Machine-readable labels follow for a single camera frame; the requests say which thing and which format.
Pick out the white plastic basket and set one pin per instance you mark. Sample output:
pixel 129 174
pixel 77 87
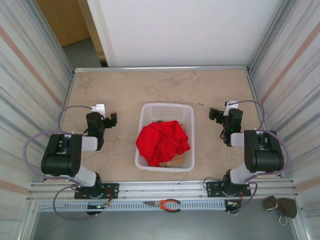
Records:
pixel 150 110

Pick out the red t-shirt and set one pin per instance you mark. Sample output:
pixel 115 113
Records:
pixel 162 142

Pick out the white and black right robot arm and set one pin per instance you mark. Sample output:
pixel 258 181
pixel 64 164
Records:
pixel 265 155

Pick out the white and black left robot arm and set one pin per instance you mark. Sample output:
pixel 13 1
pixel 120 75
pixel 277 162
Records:
pixel 60 160

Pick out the tan crumpled garment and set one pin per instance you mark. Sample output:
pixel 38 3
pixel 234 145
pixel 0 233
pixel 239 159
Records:
pixel 175 161

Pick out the thin aluminium table edge bar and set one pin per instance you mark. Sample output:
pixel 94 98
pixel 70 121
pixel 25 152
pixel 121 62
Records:
pixel 162 68

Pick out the small circuit board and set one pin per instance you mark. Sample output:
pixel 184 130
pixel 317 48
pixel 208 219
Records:
pixel 97 206
pixel 232 203

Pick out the wooden door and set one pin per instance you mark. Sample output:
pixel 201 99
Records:
pixel 62 20

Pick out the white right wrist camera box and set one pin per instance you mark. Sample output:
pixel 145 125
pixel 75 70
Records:
pixel 231 106

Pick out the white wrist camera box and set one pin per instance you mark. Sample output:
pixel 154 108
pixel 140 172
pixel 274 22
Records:
pixel 231 106
pixel 98 108

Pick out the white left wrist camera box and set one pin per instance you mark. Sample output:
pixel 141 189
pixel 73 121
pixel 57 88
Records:
pixel 98 108

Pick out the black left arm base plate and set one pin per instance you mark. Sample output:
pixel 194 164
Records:
pixel 112 190

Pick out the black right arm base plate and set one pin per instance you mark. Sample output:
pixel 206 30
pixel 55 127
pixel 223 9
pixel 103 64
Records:
pixel 212 188

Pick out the wide aluminium mounting rail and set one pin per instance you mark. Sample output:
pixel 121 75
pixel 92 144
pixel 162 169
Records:
pixel 162 187

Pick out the aluminium frame post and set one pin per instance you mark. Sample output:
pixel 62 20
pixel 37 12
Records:
pixel 270 37
pixel 53 37

